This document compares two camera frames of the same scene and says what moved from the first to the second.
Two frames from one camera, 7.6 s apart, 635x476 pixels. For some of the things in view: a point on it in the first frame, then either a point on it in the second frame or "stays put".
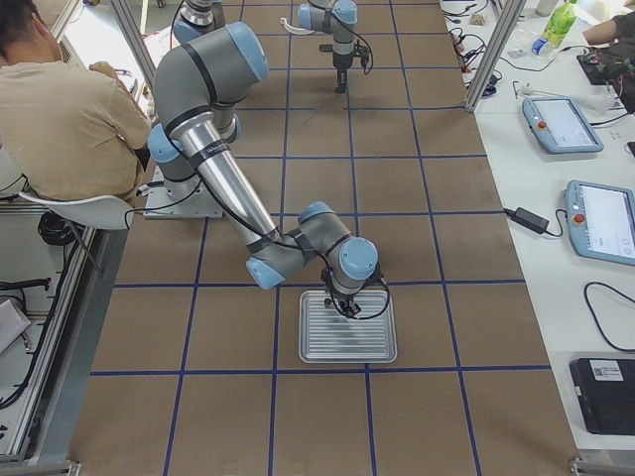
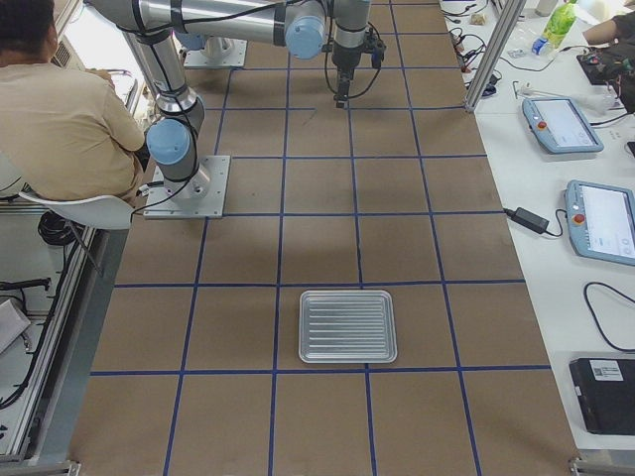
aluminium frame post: [495, 54] stays put
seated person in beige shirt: [70, 131] stays put
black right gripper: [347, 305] → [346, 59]
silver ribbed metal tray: [328, 336] stays put
